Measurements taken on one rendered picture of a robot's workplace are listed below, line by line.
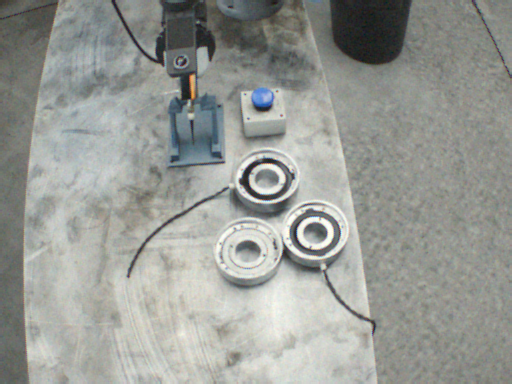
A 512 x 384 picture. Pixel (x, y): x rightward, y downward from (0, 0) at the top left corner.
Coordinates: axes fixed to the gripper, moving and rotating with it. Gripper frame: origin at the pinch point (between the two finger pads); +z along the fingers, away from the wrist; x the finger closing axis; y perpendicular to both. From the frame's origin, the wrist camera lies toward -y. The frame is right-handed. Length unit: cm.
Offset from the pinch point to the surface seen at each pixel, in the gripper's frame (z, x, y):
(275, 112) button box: 11.7, -13.9, 0.0
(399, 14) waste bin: 68, -63, 85
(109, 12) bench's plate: 16.3, 21.7, 39.3
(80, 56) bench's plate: 16.3, 26.8, 25.2
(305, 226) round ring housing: 13.4, -16.9, -21.3
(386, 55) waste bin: 91, -59, 86
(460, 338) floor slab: 96, -68, -20
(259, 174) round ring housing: 14.4, -10.4, -10.5
